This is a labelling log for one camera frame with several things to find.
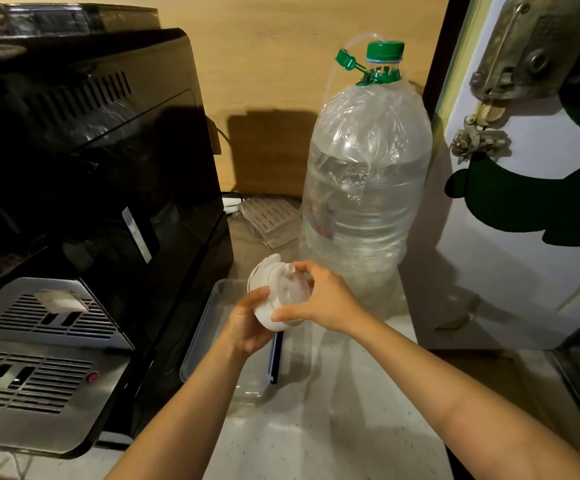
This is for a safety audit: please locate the person's right hand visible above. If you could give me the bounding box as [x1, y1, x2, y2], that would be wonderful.
[271, 261, 369, 334]

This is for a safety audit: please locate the person's left hand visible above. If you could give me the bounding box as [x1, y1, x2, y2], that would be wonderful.
[225, 287, 276, 358]

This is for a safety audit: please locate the stack of white plastic lids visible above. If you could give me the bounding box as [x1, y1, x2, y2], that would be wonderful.
[247, 254, 313, 332]

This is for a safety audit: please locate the person's left forearm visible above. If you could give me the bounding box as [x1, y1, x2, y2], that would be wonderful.
[105, 331, 251, 480]

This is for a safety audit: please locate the person's right forearm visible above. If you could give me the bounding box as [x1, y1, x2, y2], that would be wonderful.
[349, 311, 580, 480]

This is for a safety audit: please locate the dark blue container clip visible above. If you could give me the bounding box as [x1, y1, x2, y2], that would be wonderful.
[268, 331, 284, 385]

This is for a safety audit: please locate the clear plastic container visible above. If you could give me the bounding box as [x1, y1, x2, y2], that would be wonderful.
[179, 279, 283, 401]

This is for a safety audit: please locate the white plastic grid tray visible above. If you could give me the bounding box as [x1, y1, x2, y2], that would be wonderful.
[238, 196, 303, 249]

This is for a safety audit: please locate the large clear water bottle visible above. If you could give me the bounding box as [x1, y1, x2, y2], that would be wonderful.
[300, 41, 433, 315]

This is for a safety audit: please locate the black coffee machine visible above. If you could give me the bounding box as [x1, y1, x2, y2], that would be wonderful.
[0, 4, 234, 459]

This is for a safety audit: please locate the silver drip tray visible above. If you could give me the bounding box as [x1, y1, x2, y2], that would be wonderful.
[0, 278, 136, 454]

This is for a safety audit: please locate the white door with green decal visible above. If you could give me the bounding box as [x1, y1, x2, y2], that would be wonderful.
[410, 0, 580, 351]

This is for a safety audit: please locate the green bottle cap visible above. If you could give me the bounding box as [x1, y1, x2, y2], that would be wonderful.
[366, 41, 406, 64]

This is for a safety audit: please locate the metal door latch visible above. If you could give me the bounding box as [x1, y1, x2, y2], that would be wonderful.
[450, 0, 580, 163]

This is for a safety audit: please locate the green bottle carry handle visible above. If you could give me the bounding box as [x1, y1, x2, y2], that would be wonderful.
[335, 48, 402, 87]

